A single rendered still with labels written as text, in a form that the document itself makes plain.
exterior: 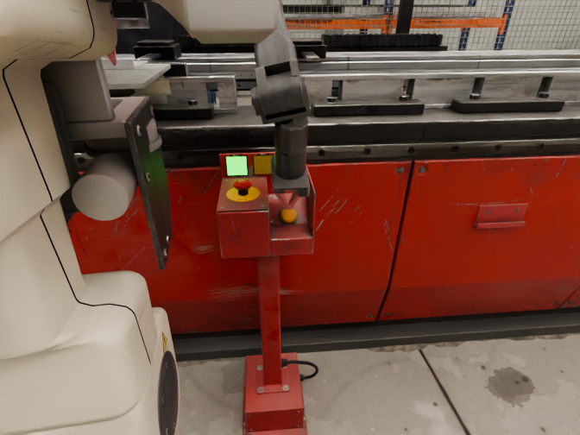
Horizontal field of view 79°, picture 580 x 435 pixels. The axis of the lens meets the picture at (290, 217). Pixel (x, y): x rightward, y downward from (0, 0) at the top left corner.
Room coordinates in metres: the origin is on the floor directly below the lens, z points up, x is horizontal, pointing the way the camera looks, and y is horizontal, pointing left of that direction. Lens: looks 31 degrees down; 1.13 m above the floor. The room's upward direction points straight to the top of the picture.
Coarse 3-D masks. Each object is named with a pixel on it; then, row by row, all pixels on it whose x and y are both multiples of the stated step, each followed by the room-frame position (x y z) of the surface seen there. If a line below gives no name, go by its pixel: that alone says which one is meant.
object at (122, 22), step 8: (112, 8) 0.98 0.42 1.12; (120, 8) 0.98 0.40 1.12; (128, 8) 0.98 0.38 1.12; (136, 8) 0.98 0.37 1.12; (144, 8) 0.98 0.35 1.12; (120, 16) 0.98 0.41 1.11; (128, 16) 0.98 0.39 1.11; (136, 16) 0.98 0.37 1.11; (144, 16) 0.98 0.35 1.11; (120, 24) 0.99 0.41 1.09; (128, 24) 0.99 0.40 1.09; (136, 24) 0.99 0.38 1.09; (144, 24) 0.99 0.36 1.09
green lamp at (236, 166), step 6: (228, 162) 0.76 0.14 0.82; (234, 162) 0.76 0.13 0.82; (240, 162) 0.76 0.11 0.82; (246, 162) 0.76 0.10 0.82; (228, 168) 0.76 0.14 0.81; (234, 168) 0.76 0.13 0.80; (240, 168) 0.76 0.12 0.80; (246, 168) 0.76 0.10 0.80; (228, 174) 0.76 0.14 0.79; (234, 174) 0.76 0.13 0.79; (240, 174) 0.76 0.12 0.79
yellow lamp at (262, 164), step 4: (256, 156) 0.77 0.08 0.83; (260, 156) 0.77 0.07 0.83; (264, 156) 0.77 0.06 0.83; (268, 156) 0.77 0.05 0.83; (256, 160) 0.77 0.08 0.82; (260, 160) 0.77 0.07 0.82; (264, 160) 0.77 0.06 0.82; (268, 160) 0.77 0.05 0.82; (256, 164) 0.77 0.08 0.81; (260, 164) 0.77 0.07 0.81; (264, 164) 0.77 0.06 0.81; (268, 164) 0.77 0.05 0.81; (256, 168) 0.77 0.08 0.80; (260, 168) 0.77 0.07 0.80; (264, 168) 0.77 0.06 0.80; (268, 168) 0.77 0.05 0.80; (256, 172) 0.77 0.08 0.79; (260, 172) 0.77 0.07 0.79; (264, 172) 0.77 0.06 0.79; (268, 172) 0.77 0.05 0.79
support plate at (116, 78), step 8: (152, 64) 0.97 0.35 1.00; (160, 64) 0.97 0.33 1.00; (168, 64) 0.97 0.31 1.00; (104, 72) 0.84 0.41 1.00; (112, 72) 0.84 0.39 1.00; (120, 72) 0.84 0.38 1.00; (128, 72) 0.84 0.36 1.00; (136, 72) 0.84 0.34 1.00; (144, 72) 0.84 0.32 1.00; (152, 72) 0.84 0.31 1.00; (160, 72) 0.86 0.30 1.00; (112, 80) 0.75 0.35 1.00; (120, 80) 0.75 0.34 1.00; (128, 80) 0.75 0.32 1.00; (136, 80) 0.75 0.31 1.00; (144, 80) 0.75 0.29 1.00; (152, 80) 0.79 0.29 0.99; (112, 88) 0.71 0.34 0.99; (120, 88) 0.71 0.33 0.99; (128, 88) 0.71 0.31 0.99; (136, 88) 0.72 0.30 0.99
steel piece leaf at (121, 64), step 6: (102, 60) 0.88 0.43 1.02; (108, 60) 0.88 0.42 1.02; (120, 60) 0.89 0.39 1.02; (126, 60) 0.89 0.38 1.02; (132, 60) 0.89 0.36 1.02; (108, 66) 0.88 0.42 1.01; (114, 66) 0.89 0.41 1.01; (120, 66) 0.89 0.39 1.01; (126, 66) 0.89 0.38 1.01; (132, 66) 0.89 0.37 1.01; (138, 66) 0.92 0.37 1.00
